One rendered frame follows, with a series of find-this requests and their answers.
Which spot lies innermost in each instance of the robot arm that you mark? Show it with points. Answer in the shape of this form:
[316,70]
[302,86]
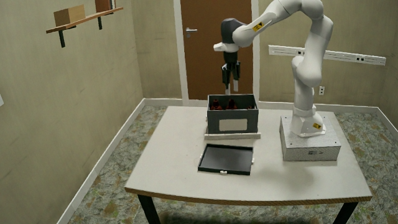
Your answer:
[307,70]

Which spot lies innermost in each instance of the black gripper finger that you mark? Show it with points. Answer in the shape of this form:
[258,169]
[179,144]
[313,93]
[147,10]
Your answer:
[226,74]
[236,75]

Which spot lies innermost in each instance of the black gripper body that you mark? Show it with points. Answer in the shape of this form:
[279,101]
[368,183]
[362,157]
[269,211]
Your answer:
[230,59]

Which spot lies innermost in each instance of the dark grey crate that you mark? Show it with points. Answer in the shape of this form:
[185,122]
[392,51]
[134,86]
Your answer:
[232,121]

